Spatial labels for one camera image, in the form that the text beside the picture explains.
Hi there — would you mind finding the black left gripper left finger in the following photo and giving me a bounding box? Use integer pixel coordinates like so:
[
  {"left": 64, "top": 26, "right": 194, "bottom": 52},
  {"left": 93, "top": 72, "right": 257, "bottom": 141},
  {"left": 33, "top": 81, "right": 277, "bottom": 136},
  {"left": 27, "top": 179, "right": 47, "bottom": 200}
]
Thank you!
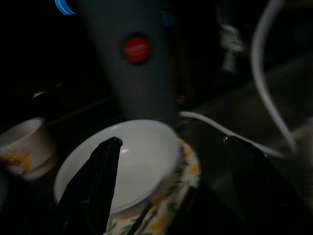
[{"left": 48, "top": 136, "right": 123, "bottom": 235}]

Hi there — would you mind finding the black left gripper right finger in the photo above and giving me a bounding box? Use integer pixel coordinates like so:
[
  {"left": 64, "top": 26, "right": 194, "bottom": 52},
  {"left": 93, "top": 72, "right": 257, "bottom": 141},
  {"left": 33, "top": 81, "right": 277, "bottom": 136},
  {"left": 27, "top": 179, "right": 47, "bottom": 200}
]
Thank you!
[{"left": 224, "top": 135, "right": 313, "bottom": 235}]

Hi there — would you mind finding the stainless steel sink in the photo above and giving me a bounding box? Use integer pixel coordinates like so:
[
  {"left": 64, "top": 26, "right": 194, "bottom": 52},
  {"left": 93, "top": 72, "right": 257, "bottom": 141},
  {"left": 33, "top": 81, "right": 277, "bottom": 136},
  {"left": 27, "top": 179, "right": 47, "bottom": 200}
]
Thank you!
[{"left": 176, "top": 56, "right": 313, "bottom": 235}]

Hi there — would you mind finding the white floral print cup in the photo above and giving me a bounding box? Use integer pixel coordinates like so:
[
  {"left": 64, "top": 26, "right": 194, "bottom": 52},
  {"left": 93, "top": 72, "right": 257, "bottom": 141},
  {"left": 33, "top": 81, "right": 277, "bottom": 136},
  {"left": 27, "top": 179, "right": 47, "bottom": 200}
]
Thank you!
[{"left": 0, "top": 117, "right": 58, "bottom": 182}]

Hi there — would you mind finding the floral print plate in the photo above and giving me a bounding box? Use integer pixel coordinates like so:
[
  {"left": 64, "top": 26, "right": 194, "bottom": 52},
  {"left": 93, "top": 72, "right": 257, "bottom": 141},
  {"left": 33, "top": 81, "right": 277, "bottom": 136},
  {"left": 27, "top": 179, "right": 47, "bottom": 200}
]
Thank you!
[{"left": 105, "top": 139, "right": 202, "bottom": 235}]

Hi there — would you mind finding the grey canister red label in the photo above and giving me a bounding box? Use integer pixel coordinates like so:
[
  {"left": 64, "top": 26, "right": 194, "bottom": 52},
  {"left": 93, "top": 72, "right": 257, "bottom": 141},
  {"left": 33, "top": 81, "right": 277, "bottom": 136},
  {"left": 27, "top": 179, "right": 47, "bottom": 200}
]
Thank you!
[{"left": 73, "top": 0, "right": 179, "bottom": 125}]

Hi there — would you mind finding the olive oil bottle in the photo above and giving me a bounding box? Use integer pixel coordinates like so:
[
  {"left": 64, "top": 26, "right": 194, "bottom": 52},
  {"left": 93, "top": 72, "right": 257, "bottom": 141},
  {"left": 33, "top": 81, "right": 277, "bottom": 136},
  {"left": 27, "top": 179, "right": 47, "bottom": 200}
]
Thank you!
[{"left": 168, "top": 14, "right": 196, "bottom": 103}]

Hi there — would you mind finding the chrome faucet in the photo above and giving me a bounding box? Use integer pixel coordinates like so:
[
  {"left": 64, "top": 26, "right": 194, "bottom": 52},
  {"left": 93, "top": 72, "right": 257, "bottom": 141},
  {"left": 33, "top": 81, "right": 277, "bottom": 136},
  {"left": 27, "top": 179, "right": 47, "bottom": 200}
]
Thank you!
[{"left": 217, "top": 4, "right": 245, "bottom": 71}]

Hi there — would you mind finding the white flexible hose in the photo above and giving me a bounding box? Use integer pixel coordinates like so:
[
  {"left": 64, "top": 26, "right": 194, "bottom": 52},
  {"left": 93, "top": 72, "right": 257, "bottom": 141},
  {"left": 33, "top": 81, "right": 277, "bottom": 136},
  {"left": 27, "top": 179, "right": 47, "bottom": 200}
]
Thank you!
[{"left": 179, "top": 0, "right": 299, "bottom": 159}]

